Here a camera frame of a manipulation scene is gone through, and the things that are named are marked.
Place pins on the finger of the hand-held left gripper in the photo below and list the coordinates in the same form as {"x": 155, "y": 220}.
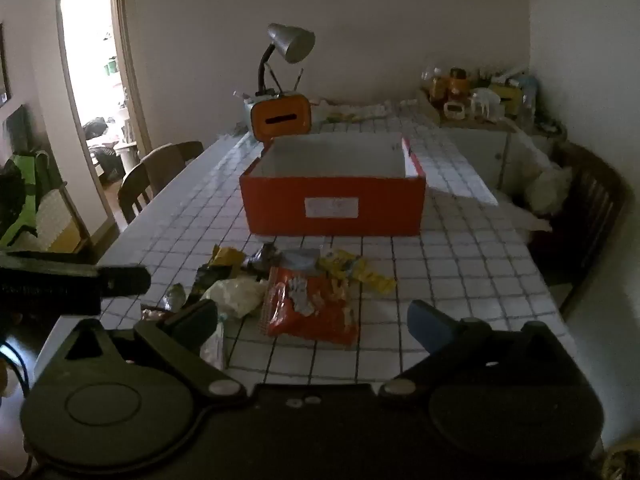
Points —
{"x": 125, "y": 280}

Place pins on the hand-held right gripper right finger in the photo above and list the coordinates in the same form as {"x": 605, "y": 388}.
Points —
{"x": 430, "y": 327}

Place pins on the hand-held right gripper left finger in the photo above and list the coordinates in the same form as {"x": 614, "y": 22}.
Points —
{"x": 192, "y": 321}

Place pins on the dark red snack packet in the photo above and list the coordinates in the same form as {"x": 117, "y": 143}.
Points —
{"x": 155, "y": 315}

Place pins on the pale yellow-green snack packet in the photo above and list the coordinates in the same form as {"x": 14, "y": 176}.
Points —
{"x": 235, "y": 295}

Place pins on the silver snack packet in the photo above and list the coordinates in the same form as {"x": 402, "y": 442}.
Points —
{"x": 262, "y": 257}

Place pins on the yellow cartoon snack packet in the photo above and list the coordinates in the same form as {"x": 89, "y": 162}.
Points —
{"x": 350, "y": 265}

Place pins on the orange snack bag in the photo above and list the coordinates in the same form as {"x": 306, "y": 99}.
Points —
{"x": 320, "y": 320}

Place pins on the blue grey snack packet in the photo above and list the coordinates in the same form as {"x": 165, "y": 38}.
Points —
{"x": 300, "y": 260}

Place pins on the red cardboard box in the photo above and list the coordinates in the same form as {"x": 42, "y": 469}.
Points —
{"x": 280, "y": 205}

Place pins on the small clear packet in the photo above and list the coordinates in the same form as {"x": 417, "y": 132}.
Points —
{"x": 175, "y": 296}

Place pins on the clear plastic packet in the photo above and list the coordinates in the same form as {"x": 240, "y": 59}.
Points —
{"x": 215, "y": 345}

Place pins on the white yellow folding mat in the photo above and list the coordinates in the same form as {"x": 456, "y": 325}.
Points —
{"x": 57, "y": 225}

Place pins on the wooden chair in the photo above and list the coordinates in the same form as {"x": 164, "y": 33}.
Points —
{"x": 170, "y": 160}
{"x": 135, "y": 195}

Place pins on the green black backpack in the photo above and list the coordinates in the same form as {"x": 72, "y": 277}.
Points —
{"x": 25, "y": 195}

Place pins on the white cloth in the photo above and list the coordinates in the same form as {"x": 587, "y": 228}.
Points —
{"x": 525, "y": 217}

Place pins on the dark leaning canvas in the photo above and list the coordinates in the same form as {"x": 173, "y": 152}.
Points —
{"x": 20, "y": 132}

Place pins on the white side cabinet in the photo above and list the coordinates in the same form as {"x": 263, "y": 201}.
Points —
{"x": 475, "y": 155}

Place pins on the white fluffy cushion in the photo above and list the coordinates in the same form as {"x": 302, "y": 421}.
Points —
{"x": 547, "y": 187}

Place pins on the dark spindle back chair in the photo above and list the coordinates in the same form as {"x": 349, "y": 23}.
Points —
{"x": 595, "y": 210}

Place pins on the white timer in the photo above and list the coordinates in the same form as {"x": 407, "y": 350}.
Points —
{"x": 453, "y": 108}

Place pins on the folded floral cloth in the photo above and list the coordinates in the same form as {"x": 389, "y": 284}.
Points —
{"x": 360, "y": 111}

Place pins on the orange tissue box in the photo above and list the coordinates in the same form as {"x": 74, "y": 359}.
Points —
{"x": 280, "y": 110}

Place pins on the clear glass jar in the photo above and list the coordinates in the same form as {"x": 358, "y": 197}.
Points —
{"x": 482, "y": 102}

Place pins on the amber bottle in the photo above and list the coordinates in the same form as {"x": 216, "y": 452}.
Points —
{"x": 438, "y": 89}

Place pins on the yellow box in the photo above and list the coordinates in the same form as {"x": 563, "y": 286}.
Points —
{"x": 506, "y": 96}

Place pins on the orange jar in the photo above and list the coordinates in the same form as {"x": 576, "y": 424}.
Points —
{"x": 458, "y": 85}

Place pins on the clear plastic bottle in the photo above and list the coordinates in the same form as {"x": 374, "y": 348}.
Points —
{"x": 529, "y": 97}

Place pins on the grey desk lamp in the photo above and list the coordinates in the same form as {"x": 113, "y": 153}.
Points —
{"x": 292, "y": 42}

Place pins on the door frame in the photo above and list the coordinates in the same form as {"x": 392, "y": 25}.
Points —
{"x": 131, "y": 85}

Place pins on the dark framed wall picture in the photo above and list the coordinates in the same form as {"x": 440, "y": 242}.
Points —
{"x": 4, "y": 65}

